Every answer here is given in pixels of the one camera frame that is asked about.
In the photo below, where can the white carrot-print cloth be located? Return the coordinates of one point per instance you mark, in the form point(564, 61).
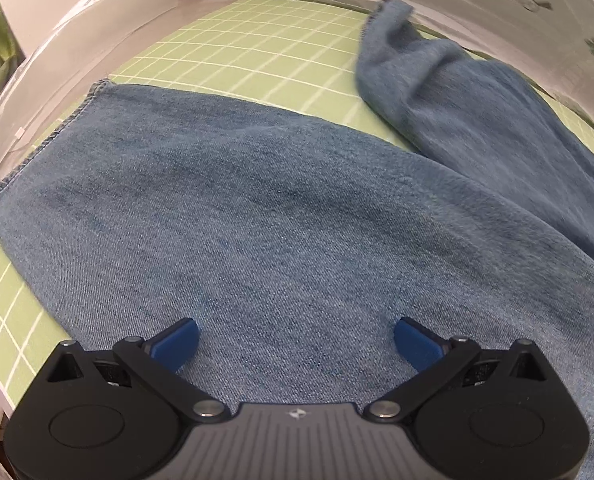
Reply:
point(477, 0)

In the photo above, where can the blue denim jeans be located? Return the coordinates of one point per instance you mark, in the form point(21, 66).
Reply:
point(277, 210)

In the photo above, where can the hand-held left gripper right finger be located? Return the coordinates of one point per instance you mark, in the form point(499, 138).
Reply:
point(417, 342)

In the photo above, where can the green grid mat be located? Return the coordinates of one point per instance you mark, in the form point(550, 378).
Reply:
point(257, 45)

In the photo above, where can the white plastic-covered panel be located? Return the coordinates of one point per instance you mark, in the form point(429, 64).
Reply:
point(77, 25)

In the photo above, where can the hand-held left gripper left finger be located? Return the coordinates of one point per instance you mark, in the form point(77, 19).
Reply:
point(177, 342)

